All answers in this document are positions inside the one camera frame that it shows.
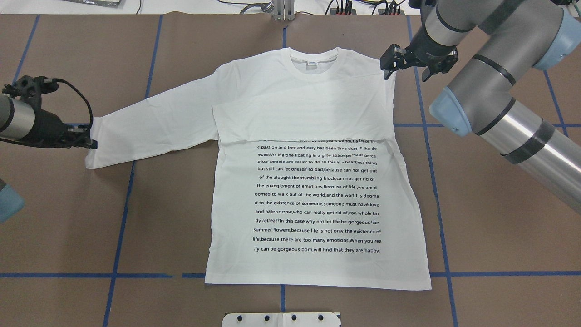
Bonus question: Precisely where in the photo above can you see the white long-sleeve printed shirt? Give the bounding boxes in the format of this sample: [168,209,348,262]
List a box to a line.
[85,48,432,291]

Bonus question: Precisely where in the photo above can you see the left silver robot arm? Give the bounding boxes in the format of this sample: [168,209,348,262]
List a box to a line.
[0,94,98,149]

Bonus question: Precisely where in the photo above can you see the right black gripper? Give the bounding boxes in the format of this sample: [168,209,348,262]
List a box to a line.
[380,27,458,82]

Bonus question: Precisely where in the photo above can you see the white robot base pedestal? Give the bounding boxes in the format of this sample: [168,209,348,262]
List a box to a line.
[222,312,342,327]

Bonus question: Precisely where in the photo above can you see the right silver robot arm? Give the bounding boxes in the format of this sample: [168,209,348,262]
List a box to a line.
[380,0,581,213]

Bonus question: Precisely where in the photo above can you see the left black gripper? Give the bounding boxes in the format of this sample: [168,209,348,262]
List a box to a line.
[27,106,98,149]

